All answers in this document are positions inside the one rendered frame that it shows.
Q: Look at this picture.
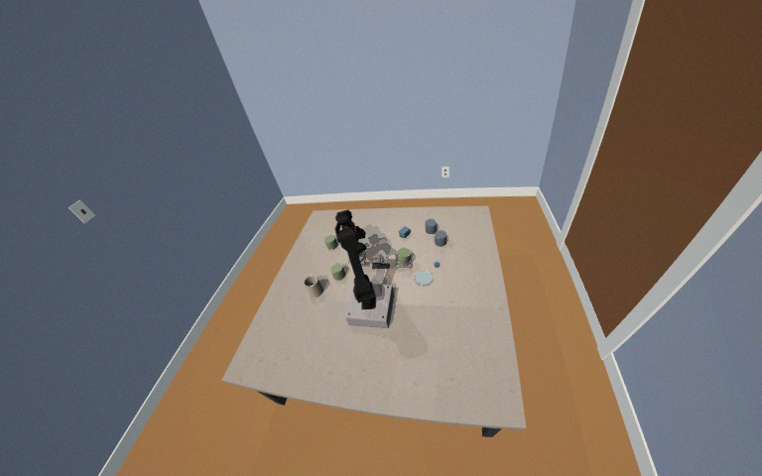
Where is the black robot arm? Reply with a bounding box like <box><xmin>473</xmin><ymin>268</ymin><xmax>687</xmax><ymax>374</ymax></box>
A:
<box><xmin>334</xmin><ymin>209</ymin><xmax>376</xmax><ymax>309</ymax></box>

